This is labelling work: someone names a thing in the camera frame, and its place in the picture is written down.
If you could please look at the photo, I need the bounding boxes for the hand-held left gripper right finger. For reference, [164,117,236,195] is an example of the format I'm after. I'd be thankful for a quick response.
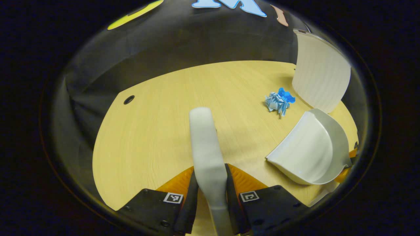
[225,163,310,236]

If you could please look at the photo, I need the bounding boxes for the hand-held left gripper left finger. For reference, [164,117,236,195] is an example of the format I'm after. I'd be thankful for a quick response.
[115,166,199,236]

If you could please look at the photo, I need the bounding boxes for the wooden desktop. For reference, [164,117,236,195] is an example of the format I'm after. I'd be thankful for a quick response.
[93,60,359,236]

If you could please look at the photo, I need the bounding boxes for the white garbage bin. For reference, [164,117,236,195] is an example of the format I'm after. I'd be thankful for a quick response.
[292,29,351,114]

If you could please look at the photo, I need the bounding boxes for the white dustpan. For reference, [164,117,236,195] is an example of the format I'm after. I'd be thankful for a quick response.
[265,108,353,207]

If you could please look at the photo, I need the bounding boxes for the light blue paper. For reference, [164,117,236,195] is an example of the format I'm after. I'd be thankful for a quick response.
[265,92,290,117]

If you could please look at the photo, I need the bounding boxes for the bright blue paper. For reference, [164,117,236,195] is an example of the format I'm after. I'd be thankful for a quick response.
[278,87,296,103]

